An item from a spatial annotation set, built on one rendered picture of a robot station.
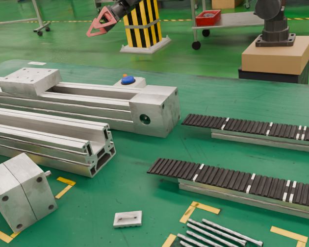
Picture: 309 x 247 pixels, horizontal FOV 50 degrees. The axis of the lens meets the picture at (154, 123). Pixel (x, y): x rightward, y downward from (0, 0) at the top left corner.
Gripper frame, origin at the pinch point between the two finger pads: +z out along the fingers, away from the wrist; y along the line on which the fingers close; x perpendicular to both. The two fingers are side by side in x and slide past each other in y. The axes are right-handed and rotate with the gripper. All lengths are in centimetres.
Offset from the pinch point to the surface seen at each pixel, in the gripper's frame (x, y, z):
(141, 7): -7, -227, -162
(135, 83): 21.7, 22.7, 9.1
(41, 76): 2.8, 11.4, 27.3
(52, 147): 18, 37, 41
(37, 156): 18, 32, 45
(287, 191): 46, 74, 21
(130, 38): 13, -263, -145
